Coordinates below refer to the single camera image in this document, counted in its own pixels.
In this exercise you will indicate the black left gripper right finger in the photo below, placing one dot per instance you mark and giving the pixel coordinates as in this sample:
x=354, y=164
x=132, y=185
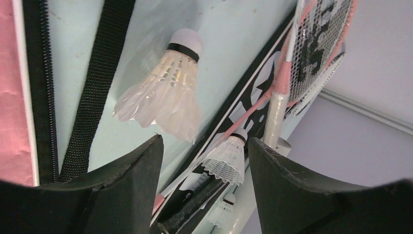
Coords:
x=296, y=200

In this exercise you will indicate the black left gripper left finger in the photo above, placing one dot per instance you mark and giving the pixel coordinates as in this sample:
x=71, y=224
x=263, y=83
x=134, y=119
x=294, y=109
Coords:
x=116, y=198

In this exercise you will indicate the white feather shuttlecock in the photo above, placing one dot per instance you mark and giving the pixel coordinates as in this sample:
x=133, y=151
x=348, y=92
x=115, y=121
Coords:
x=167, y=96

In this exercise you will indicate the white nylon shuttlecock on bag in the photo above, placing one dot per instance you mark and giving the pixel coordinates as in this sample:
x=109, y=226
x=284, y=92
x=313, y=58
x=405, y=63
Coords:
x=226, y=161

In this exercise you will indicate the black racket cover bag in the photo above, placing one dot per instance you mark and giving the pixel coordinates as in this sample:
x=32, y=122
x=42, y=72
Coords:
x=199, y=188

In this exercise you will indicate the white shuttlecock tube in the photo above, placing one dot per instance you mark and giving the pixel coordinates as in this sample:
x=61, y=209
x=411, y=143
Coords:
x=244, y=206

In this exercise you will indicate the pink racket cover bag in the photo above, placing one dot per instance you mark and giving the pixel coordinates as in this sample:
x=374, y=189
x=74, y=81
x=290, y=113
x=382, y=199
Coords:
x=18, y=150

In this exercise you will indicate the pink racket on black bag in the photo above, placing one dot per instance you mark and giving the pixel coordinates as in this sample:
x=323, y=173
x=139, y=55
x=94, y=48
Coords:
x=318, y=30

